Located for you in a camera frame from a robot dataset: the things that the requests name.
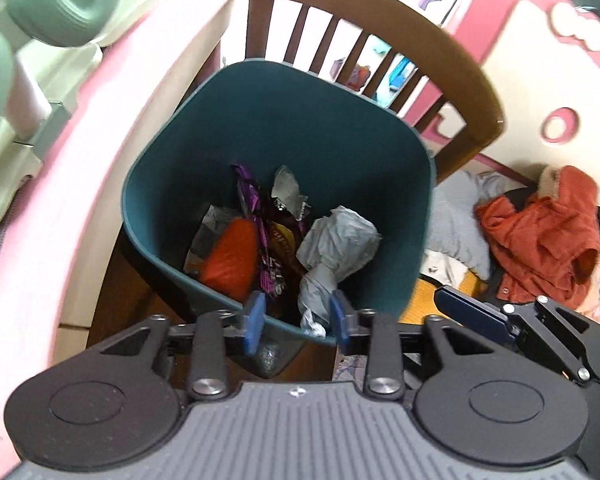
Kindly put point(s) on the purple foil wrapper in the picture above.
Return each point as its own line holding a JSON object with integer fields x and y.
{"x": 252, "y": 195}

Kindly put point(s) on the grey garment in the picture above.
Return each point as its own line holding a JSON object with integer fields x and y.
{"x": 455, "y": 220}

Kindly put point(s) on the teal waste bin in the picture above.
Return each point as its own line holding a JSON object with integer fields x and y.
{"x": 290, "y": 120}

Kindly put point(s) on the rust orange garment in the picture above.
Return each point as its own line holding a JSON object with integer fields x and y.
{"x": 535, "y": 230}

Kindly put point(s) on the pink desk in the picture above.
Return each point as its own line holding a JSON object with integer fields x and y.
{"x": 95, "y": 110}

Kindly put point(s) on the brown wooden chair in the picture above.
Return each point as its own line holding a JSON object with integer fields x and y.
{"x": 455, "y": 60}

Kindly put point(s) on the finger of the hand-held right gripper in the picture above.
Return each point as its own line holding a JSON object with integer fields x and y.
{"x": 532, "y": 345}
{"x": 472, "y": 310}

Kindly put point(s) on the orange snack bag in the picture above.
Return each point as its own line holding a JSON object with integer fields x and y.
{"x": 230, "y": 255}

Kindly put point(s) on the bed with yellow floral sheet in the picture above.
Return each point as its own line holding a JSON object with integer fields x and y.
{"x": 422, "y": 300}

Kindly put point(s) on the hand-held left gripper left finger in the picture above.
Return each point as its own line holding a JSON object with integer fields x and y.
{"x": 255, "y": 322}

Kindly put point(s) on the white socks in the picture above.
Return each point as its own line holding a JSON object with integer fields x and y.
{"x": 442, "y": 267}

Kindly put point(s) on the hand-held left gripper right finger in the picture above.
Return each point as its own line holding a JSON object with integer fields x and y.
{"x": 337, "y": 320}

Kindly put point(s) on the pink white headboard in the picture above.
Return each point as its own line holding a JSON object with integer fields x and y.
{"x": 530, "y": 85}

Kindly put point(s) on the printed paper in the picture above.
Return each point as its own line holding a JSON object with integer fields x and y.
{"x": 207, "y": 232}

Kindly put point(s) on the grey paper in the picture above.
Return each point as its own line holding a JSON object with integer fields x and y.
{"x": 337, "y": 245}

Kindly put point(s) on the small silver wrapper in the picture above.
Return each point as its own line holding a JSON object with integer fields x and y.
{"x": 287, "y": 190}

